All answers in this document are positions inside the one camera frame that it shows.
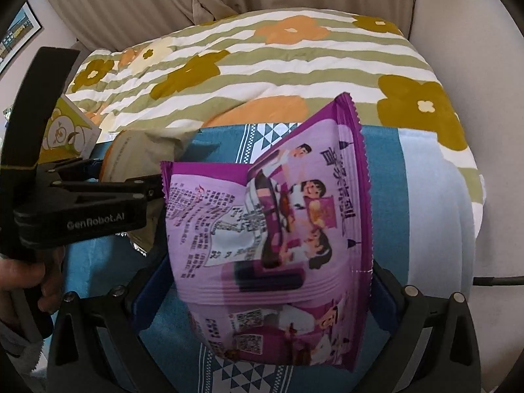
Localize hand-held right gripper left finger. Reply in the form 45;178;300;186
47;254;177;393

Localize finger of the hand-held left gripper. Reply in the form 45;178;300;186
96;173;165;205
61;157;104;184

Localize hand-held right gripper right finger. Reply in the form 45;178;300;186
360;263;482;393

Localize orange beige snack packet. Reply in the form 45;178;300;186
99;130;191;254

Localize yellow green carton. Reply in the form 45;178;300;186
40;96;102;161

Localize purple cartoon snack packet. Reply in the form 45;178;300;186
159;92;374;373

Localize person's left hand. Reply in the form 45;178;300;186
0;249;65;316

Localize teal patterned cloth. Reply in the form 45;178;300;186
48;122;480;393

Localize floral striped blanket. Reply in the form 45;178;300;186
65;7;486;218

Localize framed wall picture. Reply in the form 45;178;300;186
0;2;43;75

